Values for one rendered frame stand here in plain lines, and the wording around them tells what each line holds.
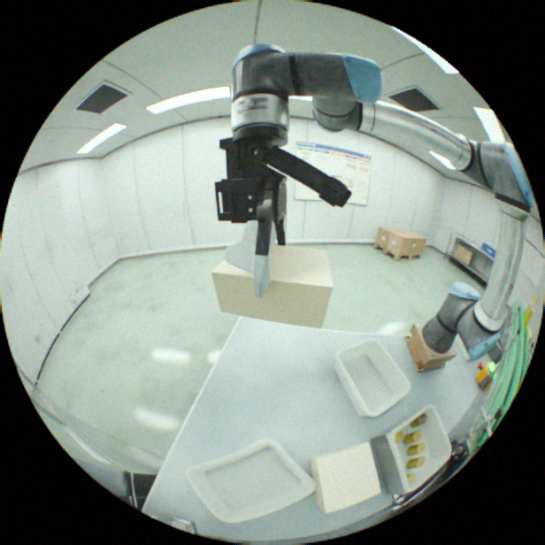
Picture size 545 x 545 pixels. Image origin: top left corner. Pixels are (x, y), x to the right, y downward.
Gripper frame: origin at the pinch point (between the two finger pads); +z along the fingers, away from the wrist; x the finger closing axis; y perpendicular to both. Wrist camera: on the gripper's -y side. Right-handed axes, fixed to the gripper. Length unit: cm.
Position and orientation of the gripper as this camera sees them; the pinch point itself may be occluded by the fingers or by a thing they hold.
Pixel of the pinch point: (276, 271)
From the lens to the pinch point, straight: 25.4
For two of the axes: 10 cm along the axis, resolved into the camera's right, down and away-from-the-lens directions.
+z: 0.1, 8.6, 5.0
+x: -2.3, 4.9, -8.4
